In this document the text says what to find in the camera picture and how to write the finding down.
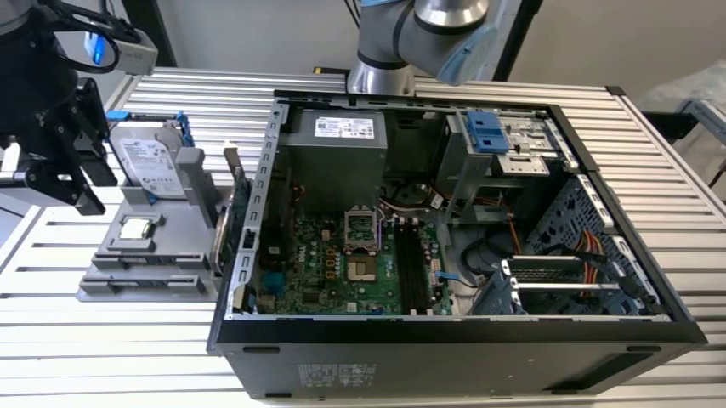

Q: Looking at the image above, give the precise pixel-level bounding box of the CPU socket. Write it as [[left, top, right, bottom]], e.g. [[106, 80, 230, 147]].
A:
[[345, 251, 382, 286]]

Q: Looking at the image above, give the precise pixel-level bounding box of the hard disk in blue carrier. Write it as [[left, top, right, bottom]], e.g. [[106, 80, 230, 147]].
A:
[[104, 109, 195, 206]]

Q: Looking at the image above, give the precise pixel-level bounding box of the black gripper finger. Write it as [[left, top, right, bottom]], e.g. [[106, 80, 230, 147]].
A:
[[0, 144, 107, 218], [48, 78, 119, 188]]

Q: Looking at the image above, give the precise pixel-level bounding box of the perforated disk bay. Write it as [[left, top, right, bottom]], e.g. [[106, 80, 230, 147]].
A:
[[470, 253, 625, 316]]

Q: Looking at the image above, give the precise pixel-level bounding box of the grey parts rack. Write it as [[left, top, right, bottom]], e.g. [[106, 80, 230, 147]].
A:
[[76, 146, 246, 303]]

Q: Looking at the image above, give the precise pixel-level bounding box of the silver CPU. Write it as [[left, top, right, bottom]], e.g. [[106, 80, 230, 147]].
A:
[[118, 218, 155, 241]]

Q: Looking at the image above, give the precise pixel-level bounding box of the blue drive bay latch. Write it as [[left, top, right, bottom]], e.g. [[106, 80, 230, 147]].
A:
[[463, 110, 509, 154]]

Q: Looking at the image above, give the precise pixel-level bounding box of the round black fan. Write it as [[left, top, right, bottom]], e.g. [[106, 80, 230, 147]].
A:
[[393, 181, 434, 209]]

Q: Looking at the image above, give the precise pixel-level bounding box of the grey power supply unit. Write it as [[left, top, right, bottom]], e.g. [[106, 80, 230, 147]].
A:
[[276, 108, 390, 216]]

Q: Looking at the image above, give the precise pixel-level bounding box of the black coiled cable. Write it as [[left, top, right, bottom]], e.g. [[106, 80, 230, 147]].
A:
[[459, 235, 507, 280]]

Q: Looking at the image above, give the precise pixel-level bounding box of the metal socket cover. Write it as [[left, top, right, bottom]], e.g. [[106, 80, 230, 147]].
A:
[[343, 205, 381, 252]]

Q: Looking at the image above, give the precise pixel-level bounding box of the black box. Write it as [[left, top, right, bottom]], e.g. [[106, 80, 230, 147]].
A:
[[639, 109, 700, 140]]

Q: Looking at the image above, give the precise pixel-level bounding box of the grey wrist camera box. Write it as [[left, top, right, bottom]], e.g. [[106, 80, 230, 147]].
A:
[[84, 29, 159, 77]]

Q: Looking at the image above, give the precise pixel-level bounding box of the optical drive bay cage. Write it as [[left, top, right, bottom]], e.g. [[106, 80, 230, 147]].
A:
[[441, 108, 571, 224]]

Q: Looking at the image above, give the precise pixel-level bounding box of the green motherboard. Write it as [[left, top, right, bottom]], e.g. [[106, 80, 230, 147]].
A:
[[254, 212, 458, 316]]

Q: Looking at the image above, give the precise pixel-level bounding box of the coloured power wire bundle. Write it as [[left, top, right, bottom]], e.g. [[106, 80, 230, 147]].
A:
[[575, 230, 607, 286]]

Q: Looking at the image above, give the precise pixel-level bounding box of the orange wire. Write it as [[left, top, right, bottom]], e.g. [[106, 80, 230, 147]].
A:
[[506, 212, 522, 257]]

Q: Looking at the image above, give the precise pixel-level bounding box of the black upright post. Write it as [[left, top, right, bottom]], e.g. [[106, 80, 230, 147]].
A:
[[127, 0, 178, 69], [494, 0, 545, 82]]

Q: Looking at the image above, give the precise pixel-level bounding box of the black PC case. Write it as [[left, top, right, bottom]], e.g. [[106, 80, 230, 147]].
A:
[[207, 88, 710, 400]]

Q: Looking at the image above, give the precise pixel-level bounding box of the green graphics card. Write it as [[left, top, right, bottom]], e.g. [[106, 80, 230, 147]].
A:
[[208, 139, 255, 273]]

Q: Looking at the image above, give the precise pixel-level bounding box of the RAM stick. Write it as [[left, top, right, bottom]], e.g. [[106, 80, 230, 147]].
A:
[[83, 276, 200, 289], [95, 252, 206, 262]]

